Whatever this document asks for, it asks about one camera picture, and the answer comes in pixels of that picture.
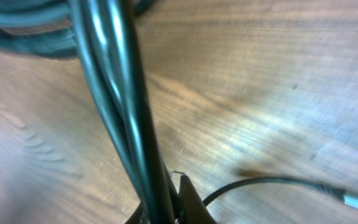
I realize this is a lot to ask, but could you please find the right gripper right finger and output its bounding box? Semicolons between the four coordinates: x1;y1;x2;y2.
179;175;216;224

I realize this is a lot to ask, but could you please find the black USB cable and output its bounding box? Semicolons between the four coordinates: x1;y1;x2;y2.
0;0;180;224
202;176;358;217

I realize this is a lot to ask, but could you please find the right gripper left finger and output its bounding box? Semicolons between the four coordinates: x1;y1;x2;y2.
125;203;144;224

